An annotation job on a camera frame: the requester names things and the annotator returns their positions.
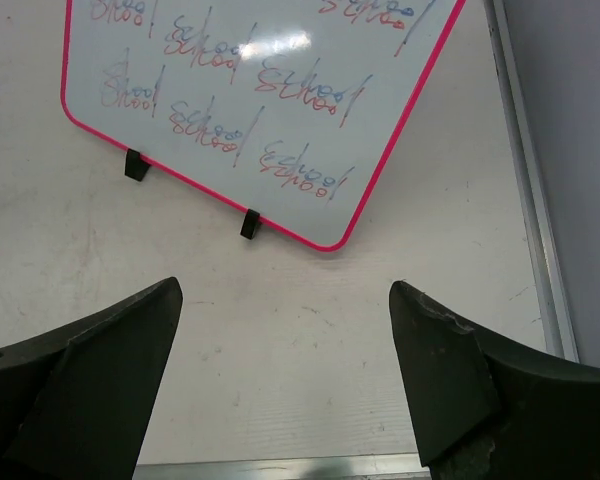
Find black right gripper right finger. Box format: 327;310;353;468
389;281;600;479

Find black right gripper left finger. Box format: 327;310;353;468
0;277;182;479

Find pink framed whiteboard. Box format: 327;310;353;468
61;1;463;252

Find aluminium table edge rail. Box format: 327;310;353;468
135;1;577;479

